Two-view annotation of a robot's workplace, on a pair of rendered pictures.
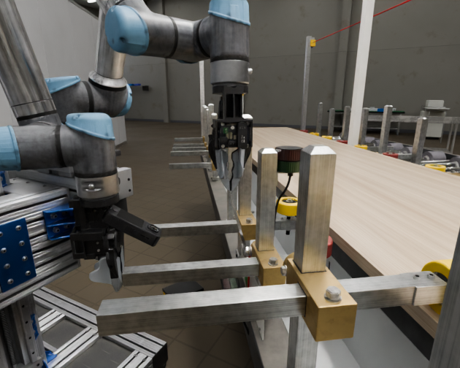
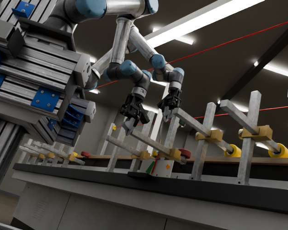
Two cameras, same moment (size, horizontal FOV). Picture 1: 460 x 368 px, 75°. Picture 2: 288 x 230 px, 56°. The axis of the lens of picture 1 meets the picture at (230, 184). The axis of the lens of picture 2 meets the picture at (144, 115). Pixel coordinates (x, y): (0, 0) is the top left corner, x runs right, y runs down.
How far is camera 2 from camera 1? 1.28 m
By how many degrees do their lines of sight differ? 46
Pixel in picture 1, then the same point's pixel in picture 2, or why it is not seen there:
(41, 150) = (139, 73)
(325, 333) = (217, 137)
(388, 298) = (223, 143)
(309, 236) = (209, 121)
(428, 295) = (229, 147)
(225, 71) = (178, 85)
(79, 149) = (146, 79)
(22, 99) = (121, 58)
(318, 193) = (212, 112)
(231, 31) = (181, 76)
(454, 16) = not seen: hidden behind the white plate
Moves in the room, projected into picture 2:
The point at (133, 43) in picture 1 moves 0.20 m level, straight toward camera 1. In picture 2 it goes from (162, 65) to (191, 58)
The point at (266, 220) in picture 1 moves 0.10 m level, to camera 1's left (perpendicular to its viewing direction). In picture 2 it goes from (172, 138) to (159, 131)
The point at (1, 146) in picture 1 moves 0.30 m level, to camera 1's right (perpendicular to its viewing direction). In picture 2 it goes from (133, 65) to (178, 93)
